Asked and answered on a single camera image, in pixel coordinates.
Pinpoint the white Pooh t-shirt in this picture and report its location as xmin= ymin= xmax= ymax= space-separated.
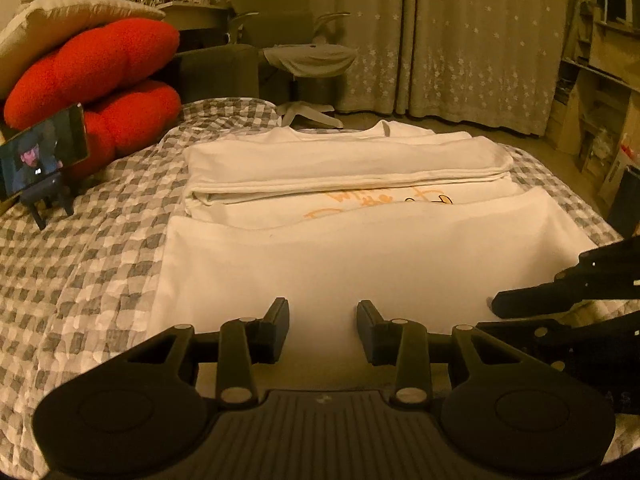
xmin=148 ymin=124 xmax=592 ymax=389

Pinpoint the black box on floor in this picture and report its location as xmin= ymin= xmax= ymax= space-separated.
xmin=608 ymin=166 xmax=640 ymax=238

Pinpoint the wooden shelf unit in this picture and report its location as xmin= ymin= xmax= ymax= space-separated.
xmin=546 ymin=0 xmax=639 ymax=206

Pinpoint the grey checkered bed quilt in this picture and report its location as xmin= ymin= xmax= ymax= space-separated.
xmin=1 ymin=99 xmax=632 ymax=479

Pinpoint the black phone stand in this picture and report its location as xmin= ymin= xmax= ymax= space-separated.
xmin=20 ymin=172 xmax=74 ymax=231

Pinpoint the grey star curtain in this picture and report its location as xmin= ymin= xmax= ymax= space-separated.
xmin=310 ymin=0 xmax=582 ymax=136

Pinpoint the smartphone playing video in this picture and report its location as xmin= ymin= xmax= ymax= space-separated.
xmin=1 ymin=104 xmax=89 ymax=202

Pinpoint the grey garment on chair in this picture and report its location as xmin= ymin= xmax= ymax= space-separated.
xmin=262 ymin=44 xmax=357 ymax=79

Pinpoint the red knitted cushion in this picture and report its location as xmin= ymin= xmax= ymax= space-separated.
xmin=3 ymin=18 xmax=181 ymax=181

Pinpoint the white desk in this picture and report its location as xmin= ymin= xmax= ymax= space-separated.
xmin=157 ymin=1 xmax=228 ymax=30

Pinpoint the grey office chair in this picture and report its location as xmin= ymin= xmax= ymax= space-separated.
xmin=227 ymin=0 xmax=350 ymax=129

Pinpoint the beige pillow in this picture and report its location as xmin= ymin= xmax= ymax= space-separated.
xmin=1 ymin=0 xmax=165 ymax=100

